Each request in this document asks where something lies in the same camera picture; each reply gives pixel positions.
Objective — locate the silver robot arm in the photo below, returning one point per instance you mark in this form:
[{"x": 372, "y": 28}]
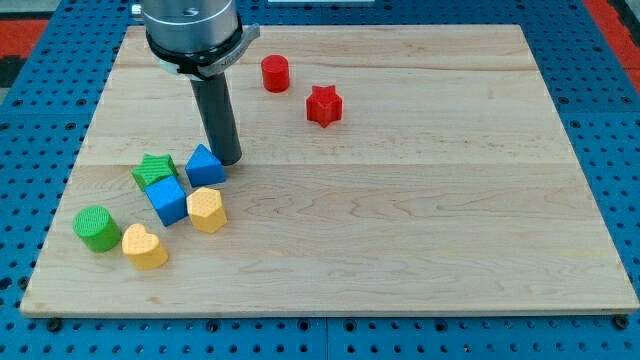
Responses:
[{"x": 200, "y": 40}]

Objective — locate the blue cube block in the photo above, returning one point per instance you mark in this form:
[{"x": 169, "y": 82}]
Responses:
[{"x": 168, "y": 199}]

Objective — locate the blue triangle block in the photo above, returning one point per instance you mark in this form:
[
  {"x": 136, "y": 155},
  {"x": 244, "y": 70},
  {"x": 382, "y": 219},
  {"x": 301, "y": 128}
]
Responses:
[{"x": 203, "y": 168}]

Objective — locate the yellow heart block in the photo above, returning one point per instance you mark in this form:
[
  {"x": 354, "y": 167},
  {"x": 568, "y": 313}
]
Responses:
[{"x": 143, "y": 249}]

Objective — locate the light wooden board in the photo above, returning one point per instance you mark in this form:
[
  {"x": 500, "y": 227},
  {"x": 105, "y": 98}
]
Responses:
[{"x": 448, "y": 188}]

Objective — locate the green cylinder block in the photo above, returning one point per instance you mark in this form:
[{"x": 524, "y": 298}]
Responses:
[{"x": 97, "y": 229}]

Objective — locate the red star block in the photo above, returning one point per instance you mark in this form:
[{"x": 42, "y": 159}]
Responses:
[{"x": 324, "y": 106}]

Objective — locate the green star block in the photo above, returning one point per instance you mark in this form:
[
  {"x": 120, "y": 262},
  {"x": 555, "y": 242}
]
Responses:
[{"x": 153, "y": 169}]

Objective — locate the yellow hexagon block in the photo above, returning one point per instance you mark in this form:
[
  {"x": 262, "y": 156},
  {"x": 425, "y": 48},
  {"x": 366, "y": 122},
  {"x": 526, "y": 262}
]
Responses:
[{"x": 206, "y": 210}]

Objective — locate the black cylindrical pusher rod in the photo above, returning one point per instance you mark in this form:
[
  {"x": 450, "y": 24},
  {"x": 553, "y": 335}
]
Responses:
[{"x": 216, "y": 111}]

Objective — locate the red cylinder block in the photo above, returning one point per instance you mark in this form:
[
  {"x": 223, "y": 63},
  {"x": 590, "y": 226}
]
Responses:
[{"x": 275, "y": 73}]

